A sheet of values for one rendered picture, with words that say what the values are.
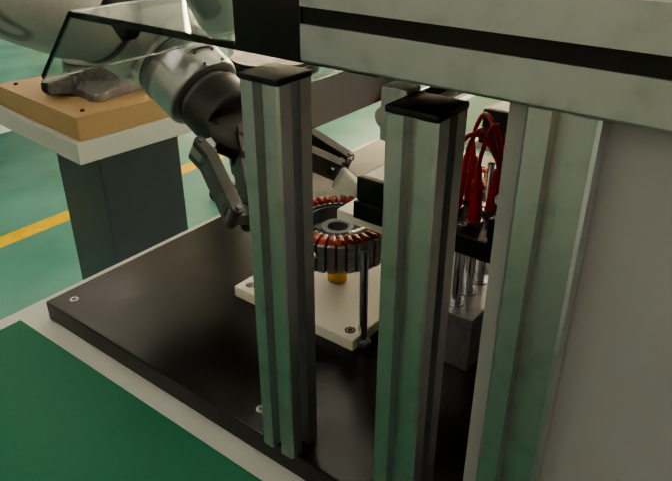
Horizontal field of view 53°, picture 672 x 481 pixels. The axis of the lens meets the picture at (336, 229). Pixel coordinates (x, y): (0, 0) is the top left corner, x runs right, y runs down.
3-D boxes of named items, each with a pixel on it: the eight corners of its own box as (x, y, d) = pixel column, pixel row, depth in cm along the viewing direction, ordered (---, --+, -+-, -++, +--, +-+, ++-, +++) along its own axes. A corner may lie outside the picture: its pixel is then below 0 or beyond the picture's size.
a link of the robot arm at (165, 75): (217, 22, 73) (252, 56, 72) (196, 85, 79) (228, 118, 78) (149, 36, 67) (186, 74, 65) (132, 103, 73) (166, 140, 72)
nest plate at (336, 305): (234, 295, 69) (233, 285, 68) (325, 240, 79) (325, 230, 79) (352, 352, 60) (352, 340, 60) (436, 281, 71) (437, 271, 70)
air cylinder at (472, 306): (416, 350, 61) (420, 299, 58) (456, 312, 66) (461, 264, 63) (466, 372, 58) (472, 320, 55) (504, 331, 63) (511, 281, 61)
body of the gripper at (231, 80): (185, 78, 66) (245, 140, 64) (246, 61, 72) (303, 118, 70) (168, 132, 71) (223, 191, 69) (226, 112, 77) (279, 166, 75)
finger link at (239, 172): (250, 123, 69) (236, 121, 68) (265, 206, 62) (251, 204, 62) (238, 149, 71) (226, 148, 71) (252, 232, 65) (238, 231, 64)
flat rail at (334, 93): (270, 136, 40) (268, 87, 39) (607, 1, 84) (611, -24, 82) (285, 140, 40) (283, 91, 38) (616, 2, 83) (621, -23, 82)
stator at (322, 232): (258, 253, 67) (257, 220, 65) (327, 213, 75) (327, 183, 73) (350, 291, 61) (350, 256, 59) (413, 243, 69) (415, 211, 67)
